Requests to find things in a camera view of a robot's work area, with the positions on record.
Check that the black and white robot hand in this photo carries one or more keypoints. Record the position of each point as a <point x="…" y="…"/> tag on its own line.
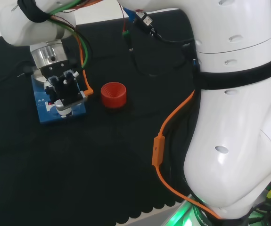
<point x="55" y="68"/>

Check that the heater with blue base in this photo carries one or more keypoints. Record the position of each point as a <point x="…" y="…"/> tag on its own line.
<point x="43" y="115"/>

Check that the red ribbed plastic cup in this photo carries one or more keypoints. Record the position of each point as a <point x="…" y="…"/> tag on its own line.
<point x="113" y="96"/>

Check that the black bench cloth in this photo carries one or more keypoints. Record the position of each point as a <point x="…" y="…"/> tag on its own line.
<point x="90" y="164"/>

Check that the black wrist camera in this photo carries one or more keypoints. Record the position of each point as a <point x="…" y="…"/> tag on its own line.
<point x="69" y="91"/>

